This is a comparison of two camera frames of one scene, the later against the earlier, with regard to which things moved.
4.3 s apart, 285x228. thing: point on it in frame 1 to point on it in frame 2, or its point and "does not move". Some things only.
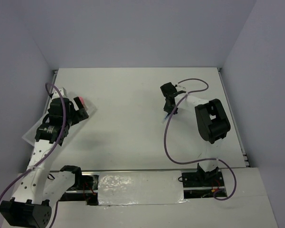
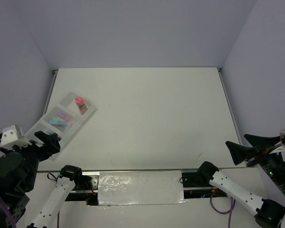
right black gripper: (167, 109) to (238, 151)
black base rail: (200, 185) does not move
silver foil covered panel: (140, 187) does not move
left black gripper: (80, 114) to (52, 146)
